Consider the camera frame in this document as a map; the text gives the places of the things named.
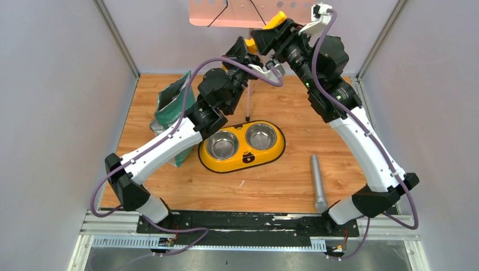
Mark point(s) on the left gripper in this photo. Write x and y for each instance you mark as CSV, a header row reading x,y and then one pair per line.
x,y
242,52

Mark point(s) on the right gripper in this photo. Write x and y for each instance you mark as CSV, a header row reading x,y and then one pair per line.
x,y
268,39

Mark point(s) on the green pet food bag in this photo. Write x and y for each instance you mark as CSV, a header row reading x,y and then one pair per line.
x,y
169,104

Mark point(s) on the yellow plastic scoop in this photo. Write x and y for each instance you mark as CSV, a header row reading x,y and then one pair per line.
x,y
279,18

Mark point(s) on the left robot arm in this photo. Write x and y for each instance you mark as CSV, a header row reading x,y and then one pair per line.
x,y
219,93

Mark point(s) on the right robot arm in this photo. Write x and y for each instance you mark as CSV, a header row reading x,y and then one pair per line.
x,y
319,67

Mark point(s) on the yellow double pet bowl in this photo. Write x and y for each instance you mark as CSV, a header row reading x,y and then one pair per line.
x,y
242,146

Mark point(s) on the pink music stand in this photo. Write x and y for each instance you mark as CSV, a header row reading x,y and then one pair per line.
x,y
246,14

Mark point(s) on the grey metal tube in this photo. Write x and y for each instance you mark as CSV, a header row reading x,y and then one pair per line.
x,y
321,203

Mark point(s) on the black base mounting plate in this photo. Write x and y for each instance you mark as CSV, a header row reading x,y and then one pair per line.
x,y
253,225

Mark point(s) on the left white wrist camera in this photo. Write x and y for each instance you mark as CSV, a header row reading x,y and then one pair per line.
x,y
272,73

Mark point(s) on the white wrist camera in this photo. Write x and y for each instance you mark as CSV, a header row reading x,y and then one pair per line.
x,y
272,73
320,18

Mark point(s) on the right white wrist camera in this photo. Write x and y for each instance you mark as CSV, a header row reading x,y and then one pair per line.
x,y
320,18

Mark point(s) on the slotted cable duct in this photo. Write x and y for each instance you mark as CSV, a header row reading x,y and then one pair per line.
x,y
283,244

